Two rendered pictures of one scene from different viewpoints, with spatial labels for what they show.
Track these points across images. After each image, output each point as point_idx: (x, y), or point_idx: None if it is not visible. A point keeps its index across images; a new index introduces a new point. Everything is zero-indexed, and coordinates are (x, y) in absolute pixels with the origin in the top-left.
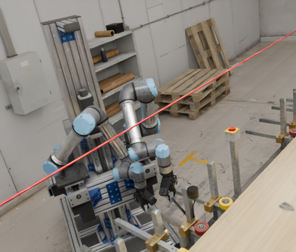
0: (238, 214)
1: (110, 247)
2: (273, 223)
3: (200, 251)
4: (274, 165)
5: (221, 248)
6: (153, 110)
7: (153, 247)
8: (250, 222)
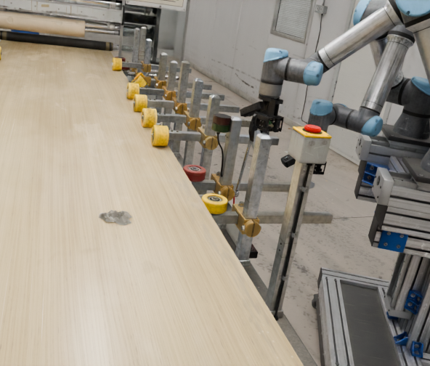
0: (172, 192)
1: (384, 313)
2: (111, 194)
3: (160, 155)
4: (243, 294)
5: (142, 160)
6: (428, 64)
7: (197, 131)
8: (144, 188)
